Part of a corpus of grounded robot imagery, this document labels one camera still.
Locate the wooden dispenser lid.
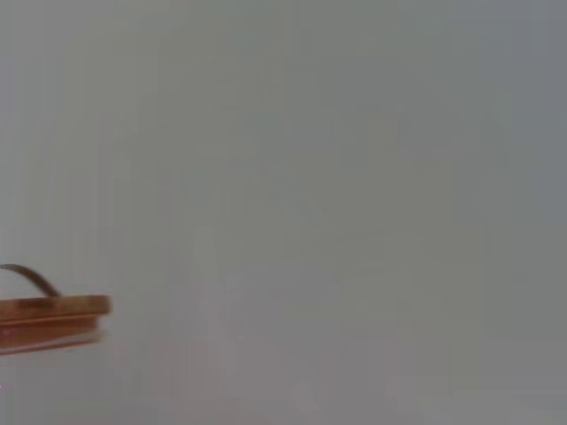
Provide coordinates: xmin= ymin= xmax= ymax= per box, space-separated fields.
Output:
xmin=0 ymin=294 xmax=114 ymax=351

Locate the brown lid handle strap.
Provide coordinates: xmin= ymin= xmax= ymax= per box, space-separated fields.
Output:
xmin=0 ymin=263 xmax=62 ymax=298

